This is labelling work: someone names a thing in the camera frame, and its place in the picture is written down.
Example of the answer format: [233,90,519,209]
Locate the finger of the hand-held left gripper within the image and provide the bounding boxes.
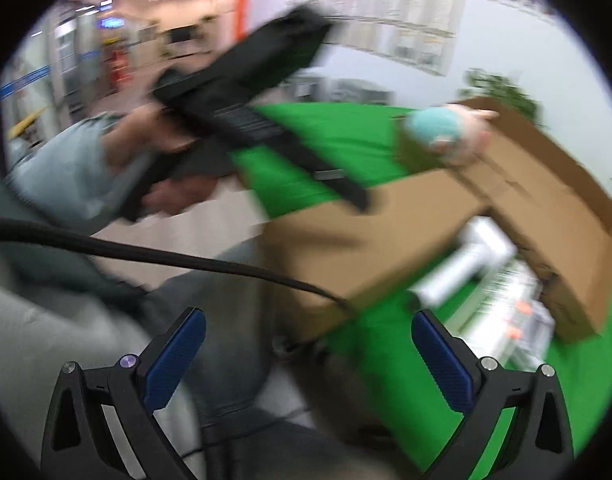
[281,135,371,212]

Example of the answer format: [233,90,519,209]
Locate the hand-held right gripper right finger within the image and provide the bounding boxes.
[410,309,574,480]

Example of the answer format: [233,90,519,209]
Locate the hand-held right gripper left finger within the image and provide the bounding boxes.
[40,306,207,480]

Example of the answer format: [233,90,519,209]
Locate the brown cardboard box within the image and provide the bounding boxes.
[263,97,612,346]

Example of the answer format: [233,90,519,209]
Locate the pink and teal plush toy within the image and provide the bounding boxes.
[403,104,499,166]

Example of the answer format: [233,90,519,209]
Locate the person's left forearm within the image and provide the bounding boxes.
[8,112,131,211]

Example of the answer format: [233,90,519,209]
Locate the person's left hand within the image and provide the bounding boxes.
[106,105,219,216]

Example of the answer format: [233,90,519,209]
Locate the person's jeans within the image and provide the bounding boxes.
[150,245,367,480]

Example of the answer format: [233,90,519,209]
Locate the green and white carton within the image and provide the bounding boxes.
[466,260,554,361]

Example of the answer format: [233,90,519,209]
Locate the white hair dryer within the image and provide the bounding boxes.
[411,217,517,306]

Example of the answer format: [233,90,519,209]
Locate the person's grey top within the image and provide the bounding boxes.
[0,160,197,480]

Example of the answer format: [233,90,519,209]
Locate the potted green plant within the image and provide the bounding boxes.
[461,70,542,126]

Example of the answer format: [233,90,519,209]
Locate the black cable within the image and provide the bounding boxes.
[0,216,354,311]

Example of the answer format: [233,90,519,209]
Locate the framed wall documents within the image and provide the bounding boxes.
[336,0,467,77]

